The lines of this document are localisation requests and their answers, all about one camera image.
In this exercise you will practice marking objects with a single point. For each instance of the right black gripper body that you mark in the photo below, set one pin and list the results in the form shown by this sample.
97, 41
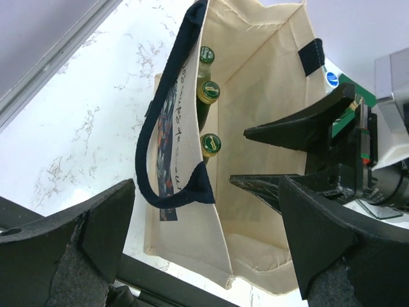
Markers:
339, 168

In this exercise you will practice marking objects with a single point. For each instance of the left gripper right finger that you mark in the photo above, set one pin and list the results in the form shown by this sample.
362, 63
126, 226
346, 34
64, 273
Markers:
342, 257

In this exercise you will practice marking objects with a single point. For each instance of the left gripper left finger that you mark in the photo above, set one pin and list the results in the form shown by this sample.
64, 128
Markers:
69, 258

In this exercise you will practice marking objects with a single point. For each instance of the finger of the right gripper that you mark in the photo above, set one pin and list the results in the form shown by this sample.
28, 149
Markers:
305, 130
266, 187

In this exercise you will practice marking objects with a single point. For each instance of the blue cap water bottle front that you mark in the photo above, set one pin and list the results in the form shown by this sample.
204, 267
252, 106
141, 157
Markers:
331, 77

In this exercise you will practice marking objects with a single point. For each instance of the beige canvas tote bag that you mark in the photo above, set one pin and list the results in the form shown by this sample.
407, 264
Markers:
268, 65

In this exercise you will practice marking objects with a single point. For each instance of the green binder folder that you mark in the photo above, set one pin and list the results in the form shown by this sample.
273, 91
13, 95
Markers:
353, 133

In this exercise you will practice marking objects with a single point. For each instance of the green glass bottle yellow cap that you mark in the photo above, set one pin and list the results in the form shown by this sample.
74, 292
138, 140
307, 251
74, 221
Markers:
206, 59

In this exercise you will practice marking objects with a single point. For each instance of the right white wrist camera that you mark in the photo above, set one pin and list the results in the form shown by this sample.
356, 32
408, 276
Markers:
391, 91

